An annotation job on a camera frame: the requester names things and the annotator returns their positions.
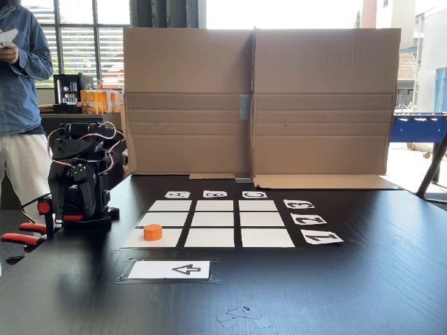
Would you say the round orange token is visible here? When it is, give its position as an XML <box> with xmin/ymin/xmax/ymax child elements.
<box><xmin>142</xmin><ymin>224</ymin><xmax>163</xmax><ymax>241</ymax></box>

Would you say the white nine-square grid sheet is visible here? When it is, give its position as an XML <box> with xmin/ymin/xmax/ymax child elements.
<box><xmin>120</xmin><ymin>198</ymin><xmax>307</xmax><ymax>251</ymax></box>

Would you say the person's hand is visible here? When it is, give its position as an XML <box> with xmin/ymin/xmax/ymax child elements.
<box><xmin>0</xmin><ymin>42</ymin><xmax>20</xmax><ymax>65</ymax></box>

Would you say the black clamp red knob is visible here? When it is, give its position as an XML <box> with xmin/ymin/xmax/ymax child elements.
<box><xmin>36</xmin><ymin>195</ymin><xmax>87</xmax><ymax>239</ymax></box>

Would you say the orange juice carton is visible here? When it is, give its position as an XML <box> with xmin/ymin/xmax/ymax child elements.
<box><xmin>94</xmin><ymin>89</ymin><xmax>108</xmax><ymax>114</ymax></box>
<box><xmin>80</xmin><ymin>89</ymin><xmax>96</xmax><ymax>114</ymax></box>
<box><xmin>105</xmin><ymin>89</ymin><xmax>123</xmax><ymax>113</ymax></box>

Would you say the black mini fridge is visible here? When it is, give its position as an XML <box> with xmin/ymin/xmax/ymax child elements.
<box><xmin>52</xmin><ymin>73</ymin><xmax>94</xmax><ymax>114</ymax></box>

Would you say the standing person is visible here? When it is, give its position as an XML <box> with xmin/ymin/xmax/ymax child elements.
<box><xmin>0</xmin><ymin>0</ymin><xmax>54</xmax><ymax>224</ymax></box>

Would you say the window with blinds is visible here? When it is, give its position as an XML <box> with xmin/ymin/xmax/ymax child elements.
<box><xmin>20</xmin><ymin>0</ymin><xmax>131</xmax><ymax>90</ymax></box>

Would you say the white arrow paper sheet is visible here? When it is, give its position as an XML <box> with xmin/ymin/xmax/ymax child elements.
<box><xmin>127</xmin><ymin>260</ymin><xmax>211</xmax><ymax>280</ymax></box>

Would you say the brown cardboard box panel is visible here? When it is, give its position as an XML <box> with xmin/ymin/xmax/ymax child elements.
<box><xmin>251</xmin><ymin>27</ymin><xmax>402</xmax><ymax>191</ymax></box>
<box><xmin>122</xmin><ymin>27</ymin><xmax>255</xmax><ymax>180</ymax></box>

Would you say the paper sheet number 3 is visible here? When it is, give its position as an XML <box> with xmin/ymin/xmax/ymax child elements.
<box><xmin>283</xmin><ymin>199</ymin><xmax>316</xmax><ymax>210</ymax></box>

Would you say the paper sheet number 2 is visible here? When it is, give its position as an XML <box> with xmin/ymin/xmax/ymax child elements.
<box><xmin>290</xmin><ymin>214</ymin><xmax>328</xmax><ymax>226</ymax></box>

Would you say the paper sheet number 1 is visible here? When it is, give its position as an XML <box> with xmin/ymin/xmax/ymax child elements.
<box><xmin>300</xmin><ymin>230</ymin><xmax>345</xmax><ymax>246</ymax></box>

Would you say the blue foosball table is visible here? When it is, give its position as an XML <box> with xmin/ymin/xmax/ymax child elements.
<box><xmin>390</xmin><ymin>111</ymin><xmax>447</xmax><ymax>160</ymax></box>

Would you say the black slanted metal leg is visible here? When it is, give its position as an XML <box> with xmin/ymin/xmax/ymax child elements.
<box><xmin>415</xmin><ymin>132</ymin><xmax>447</xmax><ymax>205</ymax></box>

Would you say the black power cable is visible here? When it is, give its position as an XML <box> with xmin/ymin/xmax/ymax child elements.
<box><xmin>17</xmin><ymin>193</ymin><xmax>53</xmax><ymax>224</ymax></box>

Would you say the red white servo cable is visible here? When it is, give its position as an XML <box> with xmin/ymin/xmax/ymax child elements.
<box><xmin>47</xmin><ymin>121</ymin><xmax>126</xmax><ymax>172</ymax></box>

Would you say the clamp with red handles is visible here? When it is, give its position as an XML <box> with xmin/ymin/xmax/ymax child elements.
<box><xmin>0</xmin><ymin>222</ymin><xmax>48</xmax><ymax>266</ymax></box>

